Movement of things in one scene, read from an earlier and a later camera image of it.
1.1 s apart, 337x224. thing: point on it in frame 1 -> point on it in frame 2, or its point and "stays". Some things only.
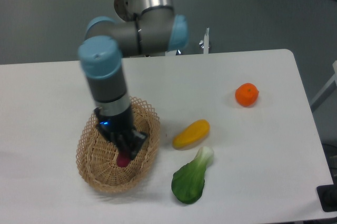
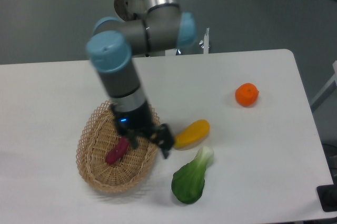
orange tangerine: [247, 94] stays
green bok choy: [188, 182] stays
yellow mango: [191, 134] stays
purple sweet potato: [122, 160] -> [117, 153]
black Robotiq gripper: [120, 131] -> [139, 122]
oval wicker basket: [97, 157] stays
